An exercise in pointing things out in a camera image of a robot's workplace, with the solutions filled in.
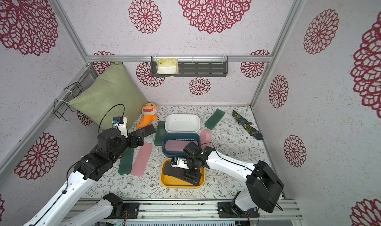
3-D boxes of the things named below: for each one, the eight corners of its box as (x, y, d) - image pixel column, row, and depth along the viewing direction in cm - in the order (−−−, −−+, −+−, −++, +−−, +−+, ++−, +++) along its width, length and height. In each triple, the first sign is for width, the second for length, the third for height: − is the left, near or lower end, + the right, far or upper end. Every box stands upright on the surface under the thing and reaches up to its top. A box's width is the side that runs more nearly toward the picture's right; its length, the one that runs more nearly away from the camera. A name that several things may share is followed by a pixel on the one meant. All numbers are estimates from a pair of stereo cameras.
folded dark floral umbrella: (258, 141, 103) (261, 138, 99) (228, 116, 117) (229, 112, 114) (263, 137, 105) (265, 133, 101) (233, 113, 119) (234, 109, 116)
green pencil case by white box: (155, 145, 100) (153, 141, 96) (158, 125, 111) (157, 121, 107) (164, 145, 100) (163, 141, 96) (167, 125, 111) (166, 121, 107)
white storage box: (164, 137, 104) (163, 132, 100) (166, 118, 115) (165, 114, 111) (200, 137, 105) (200, 132, 100) (199, 118, 115) (199, 114, 111)
